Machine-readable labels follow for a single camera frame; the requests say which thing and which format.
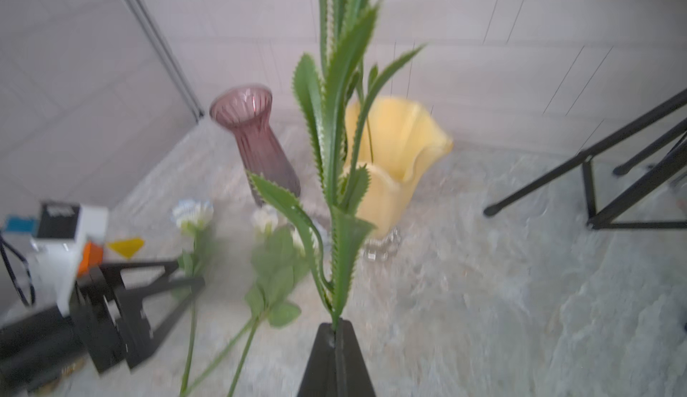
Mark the yellow wavy vase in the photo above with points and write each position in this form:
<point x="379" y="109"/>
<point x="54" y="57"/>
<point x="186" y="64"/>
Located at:
<point x="407" y="141"/>

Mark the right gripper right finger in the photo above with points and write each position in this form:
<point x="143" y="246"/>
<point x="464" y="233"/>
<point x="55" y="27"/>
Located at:
<point x="353" y="378"/>

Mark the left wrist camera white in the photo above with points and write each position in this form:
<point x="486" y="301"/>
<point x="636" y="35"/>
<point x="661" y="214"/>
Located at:
<point x="63" y="231"/>

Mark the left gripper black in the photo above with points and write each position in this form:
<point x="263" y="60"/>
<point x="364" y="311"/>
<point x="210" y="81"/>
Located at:
<point x="148" y="313"/>

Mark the yellow wedge block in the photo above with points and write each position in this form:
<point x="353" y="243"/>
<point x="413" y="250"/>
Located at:
<point x="127" y="248"/>

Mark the orange arch block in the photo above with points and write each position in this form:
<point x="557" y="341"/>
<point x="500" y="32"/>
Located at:
<point x="92" y="256"/>

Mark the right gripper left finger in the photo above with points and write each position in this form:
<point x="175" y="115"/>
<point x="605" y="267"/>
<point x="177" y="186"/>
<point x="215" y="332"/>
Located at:
<point x="319" y="378"/>

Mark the black perforated music stand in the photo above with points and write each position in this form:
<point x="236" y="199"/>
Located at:
<point x="668" y="167"/>

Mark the purple glass vase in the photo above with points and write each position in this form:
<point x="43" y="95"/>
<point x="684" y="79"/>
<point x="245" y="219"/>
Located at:
<point x="245" y="112"/>

